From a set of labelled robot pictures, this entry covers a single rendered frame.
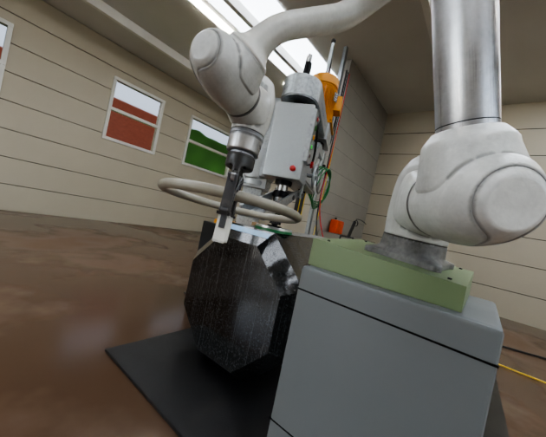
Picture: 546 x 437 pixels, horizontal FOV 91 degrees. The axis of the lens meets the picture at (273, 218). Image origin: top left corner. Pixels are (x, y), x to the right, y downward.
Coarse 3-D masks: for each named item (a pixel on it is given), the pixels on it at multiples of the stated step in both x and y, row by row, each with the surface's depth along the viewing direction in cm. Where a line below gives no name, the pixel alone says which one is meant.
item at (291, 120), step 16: (288, 112) 146; (304, 112) 144; (272, 128) 148; (288, 128) 146; (304, 128) 143; (272, 144) 148; (288, 144) 145; (304, 144) 143; (272, 160) 147; (288, 160) 145; (272, 176) 148; (288, 176) 144; (304, 176) 154
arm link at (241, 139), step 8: (232, 128) 68; (240, 128) 67; (248, 128) 67; (232, 136) 67; (240, 136) 66; (248, 136) 67; (256, 136) 68; (232, 144) 67; (240, 144) 66; (248, 144) 67; (256, 144) 68; (248, 152) 68; (256, 152) 68
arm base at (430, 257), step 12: (384, 240) 70; (396, 240) 67; (408, 240) 65; (384, 252) 68; (396, 252) 66; (408, 252) 64; (420, 252) 63; (432, 252) 63; (444, 252) 65; (420, 264) 62; (432, 264) 60; (444, 264) 64
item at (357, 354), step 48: (336, 288) 62; (288, 336) 68; (336, 336) 60; (384, 336) 54; (432, 336) 49; (480, 336) 45; (288, 384) 66; (336, 384) 59; (384, 384) 53; (432, 384) 48; (480, 384) 44; (288, 432) 65; (336, 432) 58; (384, 432) 52; (432, 432) 47; (480, 432) 44
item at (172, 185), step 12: (168, 180) 74; (180, 180) 71; (192, 180) 70; (168, 192) 93; (180, 192) 99; (204, 192) 69; (216, 192) 68; (240, 192) 69; (204, 204) 110; (216, 204) 112; (252, 204) 70; (264, 204) 71; (276, 204) 74; (252, 216) 114; (264, 216) 111; (276, 216) 107; (288, 216) 78; (300, 216) 85
